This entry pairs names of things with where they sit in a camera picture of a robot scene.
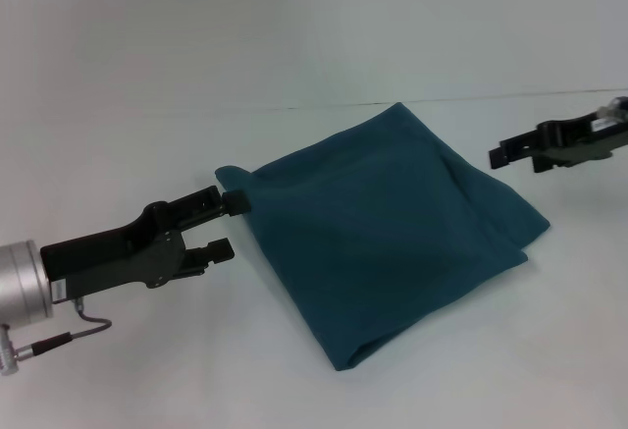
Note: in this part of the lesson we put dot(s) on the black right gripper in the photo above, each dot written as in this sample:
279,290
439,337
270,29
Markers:
579,142

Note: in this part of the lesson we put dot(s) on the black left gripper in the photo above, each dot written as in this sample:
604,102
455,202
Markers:
113,257

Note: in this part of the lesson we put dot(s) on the blue cotton t-shirt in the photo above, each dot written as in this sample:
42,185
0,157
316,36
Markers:
382,252

